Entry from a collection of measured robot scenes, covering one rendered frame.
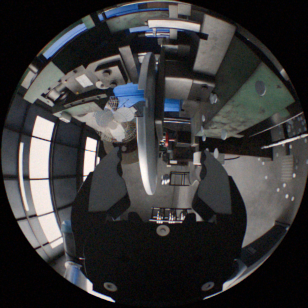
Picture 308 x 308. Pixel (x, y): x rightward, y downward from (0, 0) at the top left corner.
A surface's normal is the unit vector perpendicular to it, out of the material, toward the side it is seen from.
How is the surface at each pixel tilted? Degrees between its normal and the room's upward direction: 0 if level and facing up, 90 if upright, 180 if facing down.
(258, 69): 90
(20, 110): 180
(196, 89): 90
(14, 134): 180
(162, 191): 90
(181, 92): 90
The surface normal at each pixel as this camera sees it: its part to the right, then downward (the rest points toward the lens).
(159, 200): -0.07, -0.11
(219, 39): -0.07, 0.99
